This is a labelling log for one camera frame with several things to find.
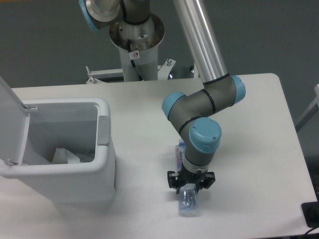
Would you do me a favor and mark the white plastic trash can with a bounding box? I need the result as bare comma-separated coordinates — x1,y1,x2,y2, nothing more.
0,98,116,203

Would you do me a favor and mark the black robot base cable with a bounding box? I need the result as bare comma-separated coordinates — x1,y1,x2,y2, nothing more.
127,39,145,82

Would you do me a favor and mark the white frame at right edge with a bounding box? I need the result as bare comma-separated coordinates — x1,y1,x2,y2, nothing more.
295,84,319,132

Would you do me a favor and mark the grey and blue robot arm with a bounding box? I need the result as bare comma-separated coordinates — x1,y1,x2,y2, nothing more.
79,0,246,191

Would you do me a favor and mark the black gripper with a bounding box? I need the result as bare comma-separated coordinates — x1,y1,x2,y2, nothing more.
167,166,215,194

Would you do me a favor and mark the white plastic bag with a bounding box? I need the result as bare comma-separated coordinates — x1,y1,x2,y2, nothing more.
51,148,94,164

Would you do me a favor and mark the clear plastic water bottle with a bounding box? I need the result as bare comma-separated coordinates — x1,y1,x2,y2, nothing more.
174,138,198,217

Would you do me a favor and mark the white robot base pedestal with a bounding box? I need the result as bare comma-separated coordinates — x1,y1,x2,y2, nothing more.
109,13,164,82

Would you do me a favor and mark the white trash can lid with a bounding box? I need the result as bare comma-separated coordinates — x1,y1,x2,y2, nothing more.
0,79,30,166

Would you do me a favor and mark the white metal mounting frame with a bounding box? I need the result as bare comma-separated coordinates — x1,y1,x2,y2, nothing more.
85,58,200,85

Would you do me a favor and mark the black device at table edge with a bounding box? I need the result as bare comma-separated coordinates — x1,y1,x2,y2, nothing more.
301,201,319,228

